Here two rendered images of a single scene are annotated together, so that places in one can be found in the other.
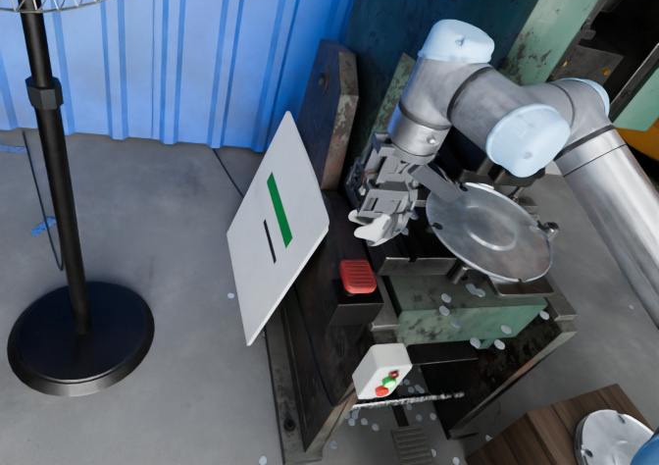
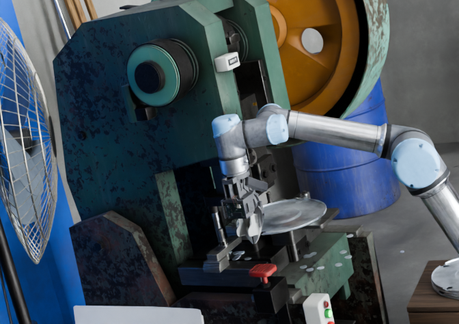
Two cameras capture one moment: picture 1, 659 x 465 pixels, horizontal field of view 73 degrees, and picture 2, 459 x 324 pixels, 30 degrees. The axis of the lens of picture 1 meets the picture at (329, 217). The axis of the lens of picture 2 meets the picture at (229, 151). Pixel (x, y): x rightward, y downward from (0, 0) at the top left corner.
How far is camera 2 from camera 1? 174 cm
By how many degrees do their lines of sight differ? 37
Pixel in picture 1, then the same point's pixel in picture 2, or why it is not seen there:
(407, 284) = not seen: hidden behind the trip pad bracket
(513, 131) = (272, 128)
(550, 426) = (423, 300)
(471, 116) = (255, 136)
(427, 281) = (285, 271)
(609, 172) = (304, 121)
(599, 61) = (249, 102)
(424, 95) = (231, 146)
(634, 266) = (341, 139)
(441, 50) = (226, 127)
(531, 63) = not seen: hidden behind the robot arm
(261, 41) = not seen: outside the picture
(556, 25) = (230, 99)
